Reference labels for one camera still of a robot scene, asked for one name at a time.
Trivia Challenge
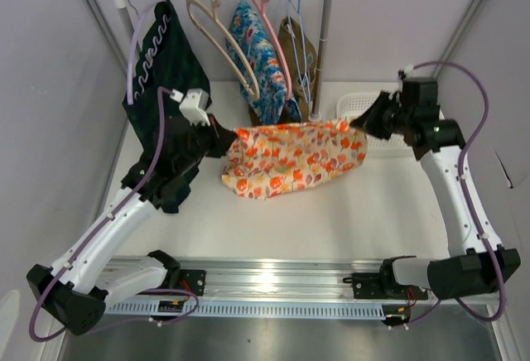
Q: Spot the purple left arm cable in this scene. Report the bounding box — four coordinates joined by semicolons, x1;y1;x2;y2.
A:
28;87;200;343

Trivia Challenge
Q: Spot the pink plastic hanger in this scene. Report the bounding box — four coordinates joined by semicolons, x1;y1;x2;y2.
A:
249;0;292;100

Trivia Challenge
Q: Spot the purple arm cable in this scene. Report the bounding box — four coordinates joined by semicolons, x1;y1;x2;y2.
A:
409;60;508;322
28;87;200;343

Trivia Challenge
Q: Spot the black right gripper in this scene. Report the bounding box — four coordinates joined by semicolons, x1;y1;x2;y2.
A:
351;90;414;141

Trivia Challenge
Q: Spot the slotted cable duct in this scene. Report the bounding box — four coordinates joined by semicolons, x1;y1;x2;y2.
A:
106;298;407;321

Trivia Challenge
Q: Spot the white perforated plastic basket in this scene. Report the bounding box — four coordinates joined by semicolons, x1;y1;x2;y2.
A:
335;92;414;158

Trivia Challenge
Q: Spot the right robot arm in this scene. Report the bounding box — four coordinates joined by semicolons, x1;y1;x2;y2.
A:
350;91;521;301

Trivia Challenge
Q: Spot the tan khaki skirt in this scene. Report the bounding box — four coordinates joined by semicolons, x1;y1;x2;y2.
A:
278;16;317;122

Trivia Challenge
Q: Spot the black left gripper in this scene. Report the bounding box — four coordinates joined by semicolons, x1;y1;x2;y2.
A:
175;113;236;174

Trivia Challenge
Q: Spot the blue wire hanger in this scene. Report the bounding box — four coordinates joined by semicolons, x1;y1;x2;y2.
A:
284;0;313;104

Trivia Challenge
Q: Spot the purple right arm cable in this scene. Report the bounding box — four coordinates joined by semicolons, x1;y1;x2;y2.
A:
409;60;508;322

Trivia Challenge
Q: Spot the blue floral skirt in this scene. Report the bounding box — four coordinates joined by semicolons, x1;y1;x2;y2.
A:
225;0;301;126

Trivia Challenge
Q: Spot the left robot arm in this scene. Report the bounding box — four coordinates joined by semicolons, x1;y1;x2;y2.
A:
26;115;237;335

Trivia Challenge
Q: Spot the orange floral cloth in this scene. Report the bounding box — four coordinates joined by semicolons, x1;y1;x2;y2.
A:
221;118;369;200

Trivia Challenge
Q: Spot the dark green plaid skirt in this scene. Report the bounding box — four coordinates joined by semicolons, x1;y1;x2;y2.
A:
116;0;210;215

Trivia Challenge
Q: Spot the lavender wavy hanger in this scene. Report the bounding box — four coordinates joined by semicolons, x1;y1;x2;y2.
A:
126;0;171;105

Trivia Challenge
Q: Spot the beige plastic hanger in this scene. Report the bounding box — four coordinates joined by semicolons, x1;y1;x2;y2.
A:
185;0;261;100

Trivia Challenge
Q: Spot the aluminium mounting rail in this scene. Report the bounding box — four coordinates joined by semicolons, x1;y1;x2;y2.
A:
178;258;382;301

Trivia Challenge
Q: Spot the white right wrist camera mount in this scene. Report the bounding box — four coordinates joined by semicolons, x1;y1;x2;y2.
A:
397;64;415;89

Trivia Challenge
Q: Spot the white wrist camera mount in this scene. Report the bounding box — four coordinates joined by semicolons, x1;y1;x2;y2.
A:
170;89;210;126
397;64;415;89

